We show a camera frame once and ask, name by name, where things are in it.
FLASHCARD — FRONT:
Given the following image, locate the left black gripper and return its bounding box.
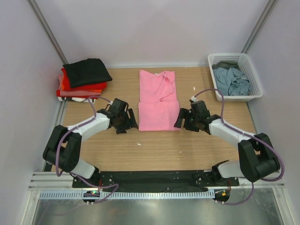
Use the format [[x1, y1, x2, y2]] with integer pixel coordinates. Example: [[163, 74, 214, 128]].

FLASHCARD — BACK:
[[115, 108, 138, 134]]

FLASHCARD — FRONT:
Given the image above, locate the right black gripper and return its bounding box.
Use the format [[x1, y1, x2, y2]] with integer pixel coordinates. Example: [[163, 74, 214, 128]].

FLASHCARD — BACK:
[[174, 108, 200, 132]]

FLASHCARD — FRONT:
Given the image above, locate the pink t-shirt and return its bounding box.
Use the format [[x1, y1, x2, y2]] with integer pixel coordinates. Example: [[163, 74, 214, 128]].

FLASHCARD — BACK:
[[138, 70, 180, 132]]

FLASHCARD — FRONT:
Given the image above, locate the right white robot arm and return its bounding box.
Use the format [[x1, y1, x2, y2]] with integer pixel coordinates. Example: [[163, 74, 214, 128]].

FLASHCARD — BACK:
[[174, 100, 285, 186]]

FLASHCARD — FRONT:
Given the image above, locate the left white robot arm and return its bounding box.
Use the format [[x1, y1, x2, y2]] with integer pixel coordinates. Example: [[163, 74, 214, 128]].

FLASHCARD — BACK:
[[43, 98, 138, 188]]

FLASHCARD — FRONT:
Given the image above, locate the grey-blue crumpled t-shirt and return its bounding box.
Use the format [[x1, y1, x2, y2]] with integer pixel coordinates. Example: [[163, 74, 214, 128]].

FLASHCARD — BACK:
[[213, 67, 252, 96]]

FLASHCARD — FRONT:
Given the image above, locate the white plastic basket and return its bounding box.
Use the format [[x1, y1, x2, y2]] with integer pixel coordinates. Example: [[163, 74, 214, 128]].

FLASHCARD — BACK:
[[208, 53, 263, 102]]

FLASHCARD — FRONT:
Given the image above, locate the black folded t-shirt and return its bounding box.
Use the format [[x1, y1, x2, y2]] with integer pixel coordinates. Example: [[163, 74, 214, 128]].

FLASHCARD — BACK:
[[63, 58, 113, 89]]

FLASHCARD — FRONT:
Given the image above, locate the olive crumpled t-shirt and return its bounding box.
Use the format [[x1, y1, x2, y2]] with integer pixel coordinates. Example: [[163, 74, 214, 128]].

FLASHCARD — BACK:
[[212, 61, 240, 70]]

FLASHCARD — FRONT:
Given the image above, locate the red folded t-shirt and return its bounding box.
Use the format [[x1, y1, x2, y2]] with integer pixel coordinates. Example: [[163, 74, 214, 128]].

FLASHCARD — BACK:
[[61, 68, 107, 91]]

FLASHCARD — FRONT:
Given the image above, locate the white patterned folded t-shirt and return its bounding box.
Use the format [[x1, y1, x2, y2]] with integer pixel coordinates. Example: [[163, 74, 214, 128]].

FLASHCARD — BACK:
[[57, 96, 97, 103]]

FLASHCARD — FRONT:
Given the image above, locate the orange folded t-shirt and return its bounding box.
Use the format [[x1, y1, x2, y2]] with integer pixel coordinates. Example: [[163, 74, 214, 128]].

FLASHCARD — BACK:
[[56, 75, 102, 98]]

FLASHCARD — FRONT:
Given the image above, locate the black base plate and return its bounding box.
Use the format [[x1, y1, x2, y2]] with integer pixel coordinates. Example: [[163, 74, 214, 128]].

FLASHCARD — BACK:
[[86, 170, 240, 193]]

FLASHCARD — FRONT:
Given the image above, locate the white slotted cable duct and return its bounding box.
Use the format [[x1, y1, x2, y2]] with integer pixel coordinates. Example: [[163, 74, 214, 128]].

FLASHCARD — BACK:
[[39, 190, 215, 200]]

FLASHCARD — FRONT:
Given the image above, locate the right aluminium corner post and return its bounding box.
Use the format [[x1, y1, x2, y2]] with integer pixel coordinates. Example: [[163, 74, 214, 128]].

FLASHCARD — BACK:
[[241, 0, 278, 54]]

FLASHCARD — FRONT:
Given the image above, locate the aluminium corner post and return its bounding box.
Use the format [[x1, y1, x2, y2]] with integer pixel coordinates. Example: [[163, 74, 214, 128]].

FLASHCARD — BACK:
[[27, 0, 68, 64], [241, 0, 278, 54]]

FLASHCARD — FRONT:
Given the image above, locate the left aluminium corner post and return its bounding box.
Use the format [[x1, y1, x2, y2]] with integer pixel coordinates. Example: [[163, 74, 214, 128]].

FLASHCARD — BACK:
[[27, 0, 68, 64]]

